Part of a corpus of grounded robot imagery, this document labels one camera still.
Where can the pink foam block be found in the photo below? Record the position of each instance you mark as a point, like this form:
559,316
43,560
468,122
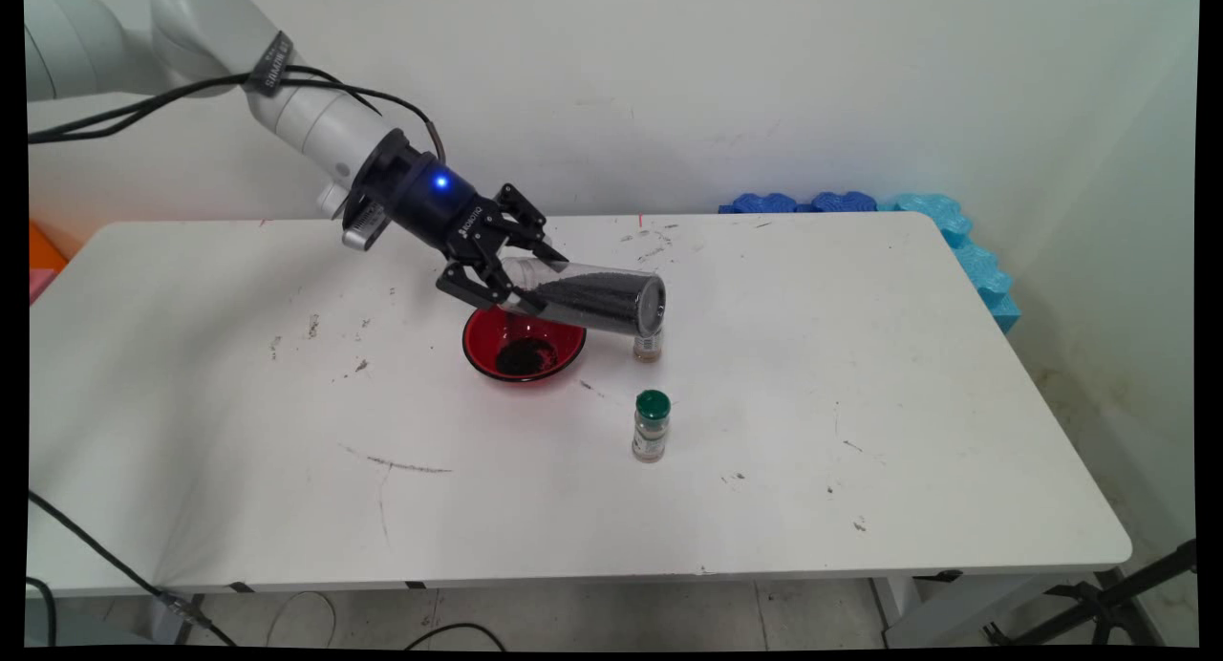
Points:
40,284

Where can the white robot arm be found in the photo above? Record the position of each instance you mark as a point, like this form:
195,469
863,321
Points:
325,117

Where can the clear plastic jar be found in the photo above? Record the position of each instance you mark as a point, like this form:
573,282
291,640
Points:
611,298

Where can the white table leg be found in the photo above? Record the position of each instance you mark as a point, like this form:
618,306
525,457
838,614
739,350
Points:
182,623
955,608

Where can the black tripod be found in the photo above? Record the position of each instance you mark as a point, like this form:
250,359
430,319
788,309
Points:
1099,599

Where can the light blue foam mat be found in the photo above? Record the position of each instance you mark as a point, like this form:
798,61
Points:
941,217

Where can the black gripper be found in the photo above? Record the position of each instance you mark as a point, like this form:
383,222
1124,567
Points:
430,198

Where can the small black beads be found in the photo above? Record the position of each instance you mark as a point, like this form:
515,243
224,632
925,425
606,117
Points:
597,298

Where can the orange foam block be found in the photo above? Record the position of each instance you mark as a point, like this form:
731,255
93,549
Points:
46,248

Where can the red bowl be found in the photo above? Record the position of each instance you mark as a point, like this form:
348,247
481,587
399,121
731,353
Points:
564,351

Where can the green cap spice bottle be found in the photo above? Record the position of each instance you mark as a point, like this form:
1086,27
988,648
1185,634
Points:
651,427
648,348

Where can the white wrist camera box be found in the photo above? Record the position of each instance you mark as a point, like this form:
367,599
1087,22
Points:
358,223

